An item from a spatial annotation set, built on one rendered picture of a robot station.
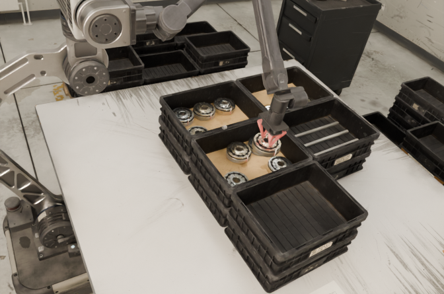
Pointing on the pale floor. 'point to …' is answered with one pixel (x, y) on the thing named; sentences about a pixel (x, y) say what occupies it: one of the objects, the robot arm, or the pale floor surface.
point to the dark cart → (326, 32)
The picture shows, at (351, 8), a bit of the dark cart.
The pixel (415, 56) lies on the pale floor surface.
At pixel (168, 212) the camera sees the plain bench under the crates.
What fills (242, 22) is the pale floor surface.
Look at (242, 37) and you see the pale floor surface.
